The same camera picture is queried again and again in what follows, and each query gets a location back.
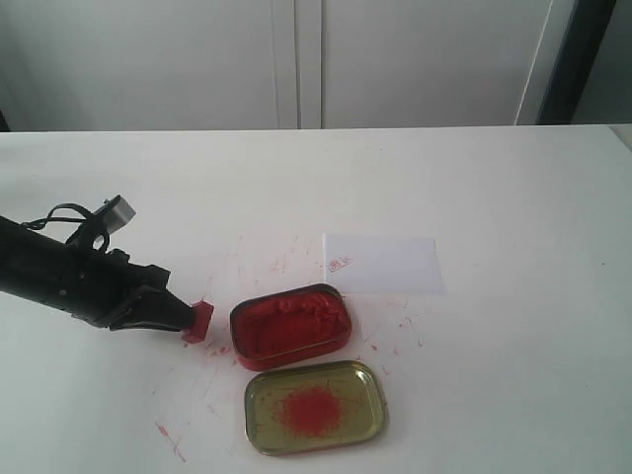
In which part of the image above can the red ink tin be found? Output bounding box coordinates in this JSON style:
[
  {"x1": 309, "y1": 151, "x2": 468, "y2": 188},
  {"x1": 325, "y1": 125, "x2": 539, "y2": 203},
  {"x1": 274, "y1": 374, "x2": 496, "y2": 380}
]
[{"x1": 230, "y1": 283, "x2": 353, "y2": 371}]

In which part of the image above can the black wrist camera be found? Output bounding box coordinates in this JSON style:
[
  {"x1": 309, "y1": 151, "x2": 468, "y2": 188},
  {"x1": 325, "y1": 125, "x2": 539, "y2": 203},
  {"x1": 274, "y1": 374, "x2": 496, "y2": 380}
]
[{"x1": 94, "y1": 195, "x2": 136, "y2": 234}]

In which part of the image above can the red stamp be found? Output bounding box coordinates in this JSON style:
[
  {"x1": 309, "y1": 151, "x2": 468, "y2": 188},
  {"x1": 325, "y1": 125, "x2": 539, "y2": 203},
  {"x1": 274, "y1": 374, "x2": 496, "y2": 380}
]
[{"x1": 181, "y1": 300, "x2": 214, "y2": 345}]

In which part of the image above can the white cabinet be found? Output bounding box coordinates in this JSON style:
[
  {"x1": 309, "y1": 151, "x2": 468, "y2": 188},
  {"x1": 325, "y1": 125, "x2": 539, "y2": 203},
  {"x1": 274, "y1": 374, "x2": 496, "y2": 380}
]
[{"x1": 1, "y1": 1, "x2": 574, "y2": 131}]

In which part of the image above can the dark vertical post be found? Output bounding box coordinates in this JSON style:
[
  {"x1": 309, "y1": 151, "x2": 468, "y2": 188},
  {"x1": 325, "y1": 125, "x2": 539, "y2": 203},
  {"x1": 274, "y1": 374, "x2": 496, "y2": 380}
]
[{"x1": 536, "y1": 0, "x2": 617, "y2": 125}]

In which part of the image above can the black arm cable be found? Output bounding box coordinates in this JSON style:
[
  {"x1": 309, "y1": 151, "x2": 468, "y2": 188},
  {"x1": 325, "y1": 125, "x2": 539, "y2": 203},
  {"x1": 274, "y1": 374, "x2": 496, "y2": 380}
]
[{"x1": 19, "y1": 202, "x2": 100, "y2": 248}]

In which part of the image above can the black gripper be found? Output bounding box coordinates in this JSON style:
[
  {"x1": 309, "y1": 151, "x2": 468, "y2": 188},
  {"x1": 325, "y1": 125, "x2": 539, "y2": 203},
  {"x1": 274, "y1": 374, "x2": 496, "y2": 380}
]
[{"x1": 53, "y1": 241, "x2": 195, "y2": 333}]

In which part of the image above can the gold tin lid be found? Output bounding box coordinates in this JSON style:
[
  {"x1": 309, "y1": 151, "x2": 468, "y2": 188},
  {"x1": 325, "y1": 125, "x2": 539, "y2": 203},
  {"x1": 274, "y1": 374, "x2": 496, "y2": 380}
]
[{"x1": 244, "y1": 360, "x2": 387, "y2": 456}]

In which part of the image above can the white paper sheet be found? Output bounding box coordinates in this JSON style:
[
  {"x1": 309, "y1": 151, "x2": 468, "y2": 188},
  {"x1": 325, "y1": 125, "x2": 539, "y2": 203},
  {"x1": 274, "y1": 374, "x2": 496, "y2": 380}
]
[{"x1": 323, "y1": 234, "x2": 445, "y2": 295}]

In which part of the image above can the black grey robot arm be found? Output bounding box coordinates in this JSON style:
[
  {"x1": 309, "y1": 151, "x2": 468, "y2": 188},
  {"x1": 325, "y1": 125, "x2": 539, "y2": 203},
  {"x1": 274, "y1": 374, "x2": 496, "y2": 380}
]
[{"x1": 1, "y1": 217, "x2": 197, "y2": 332}]

